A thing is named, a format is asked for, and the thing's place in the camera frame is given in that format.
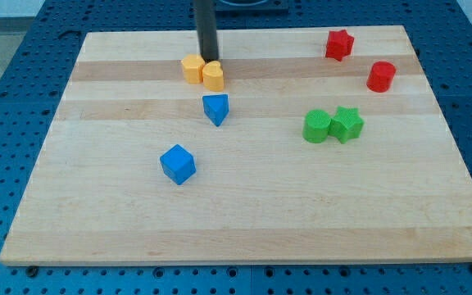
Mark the yellow hexagon block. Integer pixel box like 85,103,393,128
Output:
181,54,206,84

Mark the green star block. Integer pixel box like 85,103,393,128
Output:
329,106,364,144

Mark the red star block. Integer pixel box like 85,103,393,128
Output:
324,29,355,61

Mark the blue triangle block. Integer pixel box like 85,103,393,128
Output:
202,93,229,127

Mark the blue cube block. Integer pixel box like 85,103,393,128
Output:
160,144,196,185

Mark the yellow heart block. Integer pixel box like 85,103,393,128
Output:
202,61,225,92

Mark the light wooden board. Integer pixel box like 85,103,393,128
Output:
0,25,472,266

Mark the green cylinder block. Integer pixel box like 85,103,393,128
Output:
302,109,331,143

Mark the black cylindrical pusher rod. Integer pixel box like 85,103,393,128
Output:
193,0,219,62

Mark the red cylinder block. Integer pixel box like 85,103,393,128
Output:
366,61,397,93

